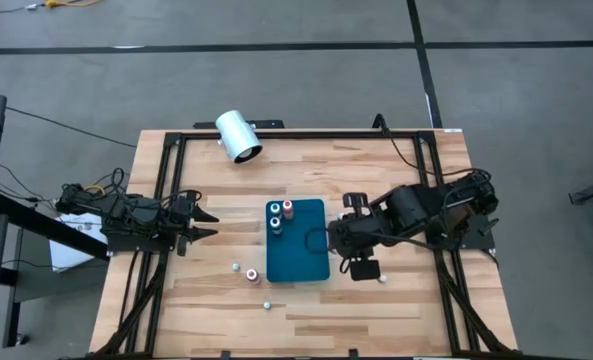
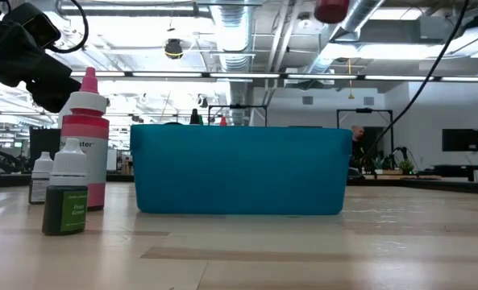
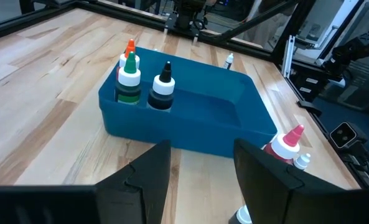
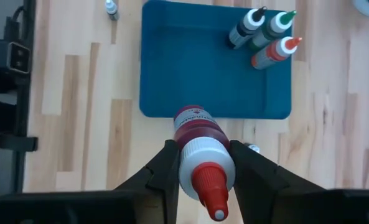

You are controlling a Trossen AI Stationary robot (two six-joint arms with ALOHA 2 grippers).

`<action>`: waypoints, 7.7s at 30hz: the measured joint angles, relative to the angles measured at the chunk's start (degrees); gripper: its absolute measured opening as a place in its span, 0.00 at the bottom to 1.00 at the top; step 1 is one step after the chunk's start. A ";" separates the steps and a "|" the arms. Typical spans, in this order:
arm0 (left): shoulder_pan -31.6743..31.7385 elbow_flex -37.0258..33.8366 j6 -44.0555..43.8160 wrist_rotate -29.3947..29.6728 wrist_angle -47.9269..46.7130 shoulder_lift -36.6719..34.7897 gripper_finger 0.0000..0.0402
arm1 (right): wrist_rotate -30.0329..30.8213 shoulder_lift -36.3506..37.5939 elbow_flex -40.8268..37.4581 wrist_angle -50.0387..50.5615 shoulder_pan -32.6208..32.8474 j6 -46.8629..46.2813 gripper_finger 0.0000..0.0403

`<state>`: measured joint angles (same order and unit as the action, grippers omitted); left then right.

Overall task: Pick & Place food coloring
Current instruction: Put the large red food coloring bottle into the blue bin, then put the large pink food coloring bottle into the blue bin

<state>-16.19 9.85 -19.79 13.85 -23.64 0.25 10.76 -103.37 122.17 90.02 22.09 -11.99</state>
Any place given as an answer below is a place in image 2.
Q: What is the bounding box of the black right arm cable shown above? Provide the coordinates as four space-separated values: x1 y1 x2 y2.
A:
361 0 471 162

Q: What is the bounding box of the person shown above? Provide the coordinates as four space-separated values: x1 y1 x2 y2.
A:
349 124 368 170

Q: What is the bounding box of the yellow hanging cord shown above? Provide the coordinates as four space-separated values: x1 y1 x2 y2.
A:
347 58 355 101

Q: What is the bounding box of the blue plastic bin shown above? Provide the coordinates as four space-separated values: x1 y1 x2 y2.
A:
129 123 353 216

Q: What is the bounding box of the small white-capped dropper bottle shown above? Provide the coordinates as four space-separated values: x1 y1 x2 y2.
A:
27 151 54 205

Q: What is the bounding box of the black panel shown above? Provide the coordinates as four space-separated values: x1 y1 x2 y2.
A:
28 127 62 172

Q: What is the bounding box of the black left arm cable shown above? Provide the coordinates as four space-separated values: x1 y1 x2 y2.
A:
47 0 89 55

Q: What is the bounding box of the small green-label dropper bottle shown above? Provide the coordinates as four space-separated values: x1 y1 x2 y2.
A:
41 138 89 236

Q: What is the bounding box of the long ceiling light rail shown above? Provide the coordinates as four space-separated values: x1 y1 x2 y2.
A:
71 70 478 83

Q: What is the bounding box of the low black frame stand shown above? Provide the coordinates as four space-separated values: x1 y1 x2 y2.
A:
207 104 268 127

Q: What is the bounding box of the pink food coloring bottle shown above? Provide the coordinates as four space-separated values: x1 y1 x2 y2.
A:
60 66 110 211

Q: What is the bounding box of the tall black frame stand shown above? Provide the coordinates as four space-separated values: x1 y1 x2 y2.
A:
336 107 394 170

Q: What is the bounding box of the silver spiral vertical duct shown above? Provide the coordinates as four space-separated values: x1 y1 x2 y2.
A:
210 0 258 126

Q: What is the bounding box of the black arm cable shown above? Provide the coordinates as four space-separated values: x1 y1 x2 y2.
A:
361 0 471 162
47 0 89 55

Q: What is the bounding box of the black wall monitor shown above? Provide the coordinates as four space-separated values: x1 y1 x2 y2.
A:
442 128 478 153

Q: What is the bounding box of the black ceiling dome device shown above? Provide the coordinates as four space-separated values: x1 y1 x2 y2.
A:
164 38 184 60

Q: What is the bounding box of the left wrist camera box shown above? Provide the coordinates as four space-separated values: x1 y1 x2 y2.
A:
2 2 62 52

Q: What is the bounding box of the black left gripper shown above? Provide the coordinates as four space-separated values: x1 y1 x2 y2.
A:
0 22 82 114

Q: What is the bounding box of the silver spiral slanted duct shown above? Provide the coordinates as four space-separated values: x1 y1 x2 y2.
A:
302 0 387 76

